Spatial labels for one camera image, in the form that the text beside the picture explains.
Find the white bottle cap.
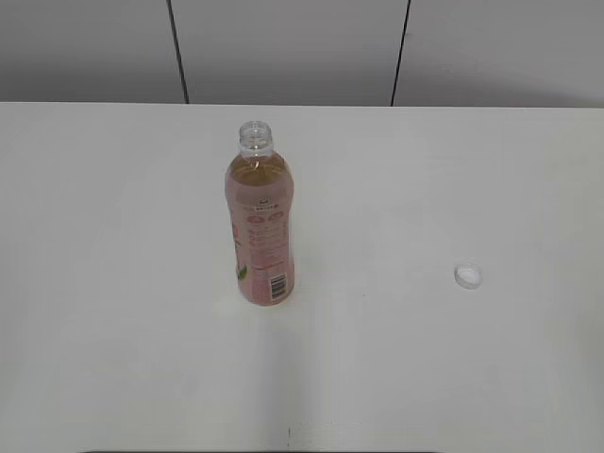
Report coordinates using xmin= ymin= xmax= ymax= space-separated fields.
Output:
xmin=454 ymin=262 xmax=483 ymax=291

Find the pink label tea bottle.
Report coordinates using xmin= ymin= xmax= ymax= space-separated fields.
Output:
xmin=225 ymin=121 xmax=294 ymax=306

